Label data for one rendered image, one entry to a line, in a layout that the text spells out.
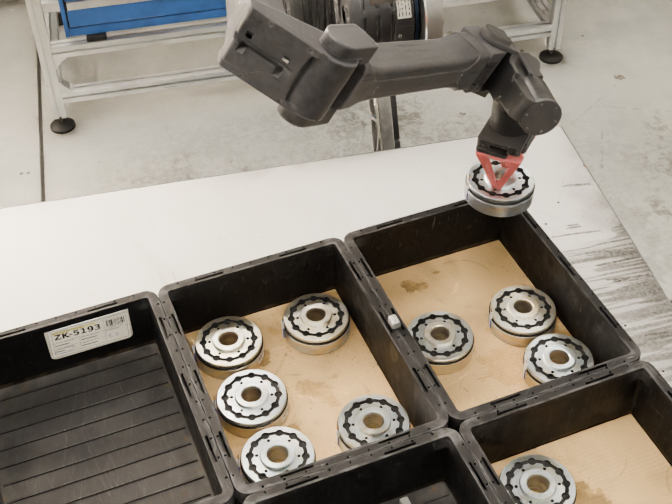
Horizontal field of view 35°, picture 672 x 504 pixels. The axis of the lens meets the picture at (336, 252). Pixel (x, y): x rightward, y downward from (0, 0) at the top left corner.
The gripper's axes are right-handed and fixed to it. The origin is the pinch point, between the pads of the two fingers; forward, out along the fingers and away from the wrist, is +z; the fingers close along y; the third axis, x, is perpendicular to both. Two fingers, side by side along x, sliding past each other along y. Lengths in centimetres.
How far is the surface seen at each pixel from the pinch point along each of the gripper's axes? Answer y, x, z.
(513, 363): -15.3, -9.8, 22.1
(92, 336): -41, 48, 19
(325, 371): -28.3, 15.5, 23.1
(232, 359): -34.1, 28.1, 20.7
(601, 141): 156, 6, 101
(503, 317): -9.6, -5.9, 19.2
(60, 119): 93, 166, 103
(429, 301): -8.4, 6.5, 22.3
